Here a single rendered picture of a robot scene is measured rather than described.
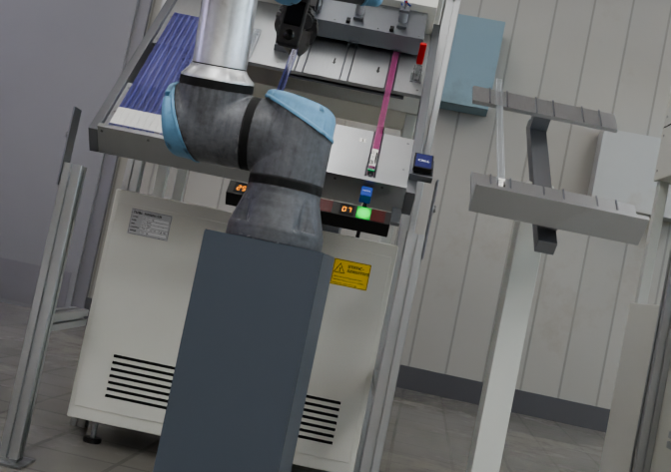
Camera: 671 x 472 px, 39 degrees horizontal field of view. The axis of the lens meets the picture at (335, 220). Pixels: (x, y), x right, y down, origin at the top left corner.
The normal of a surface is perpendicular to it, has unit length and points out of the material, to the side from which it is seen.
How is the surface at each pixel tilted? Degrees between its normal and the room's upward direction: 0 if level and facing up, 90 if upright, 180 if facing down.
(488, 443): 90
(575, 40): 90
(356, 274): 90
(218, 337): 90
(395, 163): 45
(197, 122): 102
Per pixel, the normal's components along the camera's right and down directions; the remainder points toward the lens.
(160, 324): -0.02, -0.06
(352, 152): 0.13, -0.74
